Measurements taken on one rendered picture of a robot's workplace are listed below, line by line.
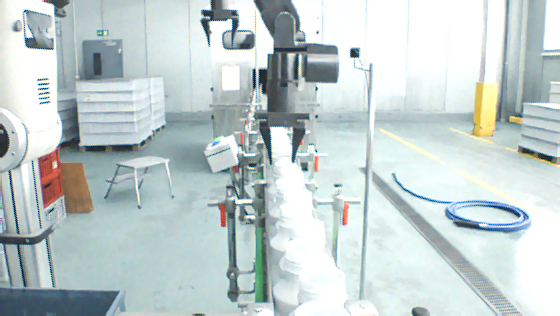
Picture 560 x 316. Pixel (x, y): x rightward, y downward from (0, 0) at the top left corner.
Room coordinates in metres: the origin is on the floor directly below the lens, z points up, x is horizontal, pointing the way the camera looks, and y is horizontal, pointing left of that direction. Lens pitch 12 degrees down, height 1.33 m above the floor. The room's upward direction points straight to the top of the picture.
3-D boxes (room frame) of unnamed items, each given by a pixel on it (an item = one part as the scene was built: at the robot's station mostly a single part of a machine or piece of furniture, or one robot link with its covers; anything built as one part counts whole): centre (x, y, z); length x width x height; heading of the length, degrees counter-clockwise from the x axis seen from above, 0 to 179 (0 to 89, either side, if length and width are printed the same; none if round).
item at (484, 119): (8.69, -4.27, 0.55); 0.40 x 0.40 x 1.10; 3
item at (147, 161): (4.30, 1.49, 0.21); 0.61 x 0.47 x 0.41; 56
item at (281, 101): (0.79, 0.00, 1.27); 0.10 x 0.07 x 0.07; 93
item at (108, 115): (7.48, 2.89, 0.59); 1.24 x 1.03 x 1.17; 5
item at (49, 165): (3.36, 2.16, 0.55); 0.61 x 0.41 x 0.22; 5
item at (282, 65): (0.79, -0.01, 1.33); 0.07 x 0.06 x 0.07; 93
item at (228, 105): (6.24, 0.23, 1.05); 1.60 x 1.40 x 2.10; 3
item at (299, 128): (0.79, -0.01, 1.20); 0.07 x 0.07 x 0.09; 3
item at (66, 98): (7.51, 4.28, 0.50); 1.23 x 1.05 x 1.00; 1
